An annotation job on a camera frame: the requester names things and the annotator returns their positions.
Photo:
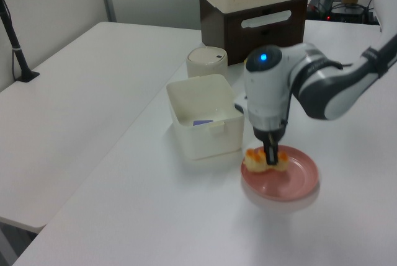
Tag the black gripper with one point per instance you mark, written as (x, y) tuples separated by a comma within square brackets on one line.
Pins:
[(269, 134)]

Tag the golden glazed bread loaf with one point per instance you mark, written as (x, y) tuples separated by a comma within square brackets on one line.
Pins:
[(256, 162)]

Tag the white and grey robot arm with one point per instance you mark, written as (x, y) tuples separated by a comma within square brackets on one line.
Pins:
[(266, 92)]

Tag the pink round plate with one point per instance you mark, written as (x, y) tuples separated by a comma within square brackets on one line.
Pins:
[(279, 185)]

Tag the white open plastic box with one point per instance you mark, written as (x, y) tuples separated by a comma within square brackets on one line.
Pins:
[(204, 142)]

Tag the purple cube block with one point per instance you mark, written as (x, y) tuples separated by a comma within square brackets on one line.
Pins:
[(203, 123)]

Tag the white lidded trash can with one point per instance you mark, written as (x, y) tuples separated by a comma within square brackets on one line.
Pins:
[(206, 61)]

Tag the black electronic box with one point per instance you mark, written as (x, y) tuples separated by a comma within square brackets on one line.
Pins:
[(347, 13)]

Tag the black camera stand pole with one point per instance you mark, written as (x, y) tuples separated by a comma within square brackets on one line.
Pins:
[(17, 52)]

